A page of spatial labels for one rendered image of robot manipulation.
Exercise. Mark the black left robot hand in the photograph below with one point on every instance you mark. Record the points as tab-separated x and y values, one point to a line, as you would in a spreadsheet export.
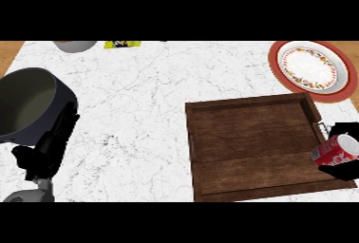
46	148

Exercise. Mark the red soda can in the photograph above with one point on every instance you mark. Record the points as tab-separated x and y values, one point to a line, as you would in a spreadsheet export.
334	150

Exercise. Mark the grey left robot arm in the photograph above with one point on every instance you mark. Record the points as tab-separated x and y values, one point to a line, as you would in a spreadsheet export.
31	193

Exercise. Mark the brown wooden tray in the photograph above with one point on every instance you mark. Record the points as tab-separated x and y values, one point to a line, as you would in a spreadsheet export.
254	145

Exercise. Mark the white floral rimmed plate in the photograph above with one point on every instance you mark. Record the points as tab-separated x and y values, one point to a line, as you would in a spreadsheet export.
312	67

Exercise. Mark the dark grey pot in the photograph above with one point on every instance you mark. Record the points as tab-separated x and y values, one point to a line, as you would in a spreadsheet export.
30	104

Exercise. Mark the grey bowl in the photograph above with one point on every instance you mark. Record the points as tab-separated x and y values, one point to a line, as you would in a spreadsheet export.
74	45

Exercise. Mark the yellow packet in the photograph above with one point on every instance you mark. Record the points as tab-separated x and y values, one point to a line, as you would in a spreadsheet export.
121	44

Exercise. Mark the red round placemat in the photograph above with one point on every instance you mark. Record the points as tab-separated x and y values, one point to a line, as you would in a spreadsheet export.
343	91

